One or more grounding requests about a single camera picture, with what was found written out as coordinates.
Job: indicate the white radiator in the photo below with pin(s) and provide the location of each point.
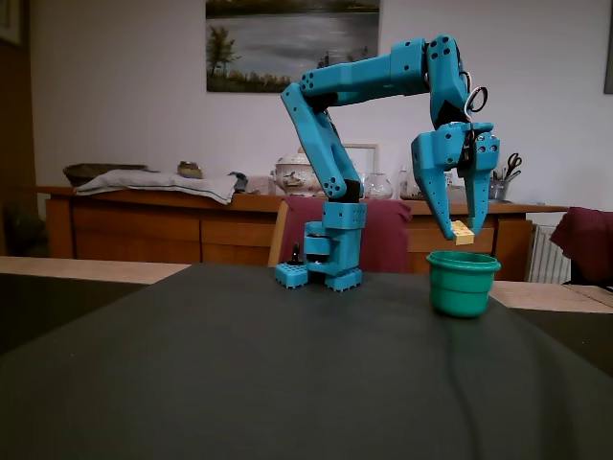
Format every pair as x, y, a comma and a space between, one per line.
548, 259

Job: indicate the small ceramic jar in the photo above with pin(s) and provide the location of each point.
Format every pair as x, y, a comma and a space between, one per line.
190, 168

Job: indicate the green plastic cup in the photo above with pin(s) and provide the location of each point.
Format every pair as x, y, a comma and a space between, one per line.
460, 287

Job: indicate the blue gripper body black motor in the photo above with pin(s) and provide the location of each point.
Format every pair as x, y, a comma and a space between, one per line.
435, 152

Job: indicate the white porcelain tureen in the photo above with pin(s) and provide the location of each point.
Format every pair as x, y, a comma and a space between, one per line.
294, 177

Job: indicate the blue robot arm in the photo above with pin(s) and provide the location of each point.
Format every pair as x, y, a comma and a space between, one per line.
364, 76

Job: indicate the patterned mug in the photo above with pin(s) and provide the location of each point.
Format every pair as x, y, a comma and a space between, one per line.
449, 180

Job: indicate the cream lego brick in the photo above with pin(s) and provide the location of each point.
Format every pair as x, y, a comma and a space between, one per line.
462, 235

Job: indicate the lake landscape painting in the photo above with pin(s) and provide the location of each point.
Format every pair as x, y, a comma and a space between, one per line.
268, 43

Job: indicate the pale stone piece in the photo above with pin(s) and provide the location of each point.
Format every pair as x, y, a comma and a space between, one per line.
459, 196

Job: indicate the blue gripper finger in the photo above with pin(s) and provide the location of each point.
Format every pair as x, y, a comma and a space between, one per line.
437, 196
479, 182

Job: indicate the maroon covered chair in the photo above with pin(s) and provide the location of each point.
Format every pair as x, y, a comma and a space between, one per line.
586, 244

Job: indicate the round glass bowl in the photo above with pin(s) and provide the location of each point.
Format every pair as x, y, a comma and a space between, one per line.
378, 187

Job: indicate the tall glass vase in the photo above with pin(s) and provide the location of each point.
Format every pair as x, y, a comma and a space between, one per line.
408, 189

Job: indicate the white picture frame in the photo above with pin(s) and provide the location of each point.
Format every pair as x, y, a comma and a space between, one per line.
369, 158

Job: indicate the black table cloth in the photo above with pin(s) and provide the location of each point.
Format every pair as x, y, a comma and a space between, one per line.
268, 383

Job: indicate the dark framed wall picture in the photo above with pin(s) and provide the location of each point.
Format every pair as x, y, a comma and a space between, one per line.
609, 48

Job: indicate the maroon cloth on chair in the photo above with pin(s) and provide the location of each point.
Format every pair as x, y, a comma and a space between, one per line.
388, 239

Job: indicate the black scissors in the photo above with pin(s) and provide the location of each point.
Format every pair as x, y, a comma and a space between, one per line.
512, 165

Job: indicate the wooden sideboard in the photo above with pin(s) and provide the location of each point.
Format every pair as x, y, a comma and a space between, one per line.
143, 230

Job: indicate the folded grey blanket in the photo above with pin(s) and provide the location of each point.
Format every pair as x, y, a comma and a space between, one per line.
163, 184

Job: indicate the dark shallow bowl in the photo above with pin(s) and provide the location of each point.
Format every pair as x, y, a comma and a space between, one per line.
91, 171

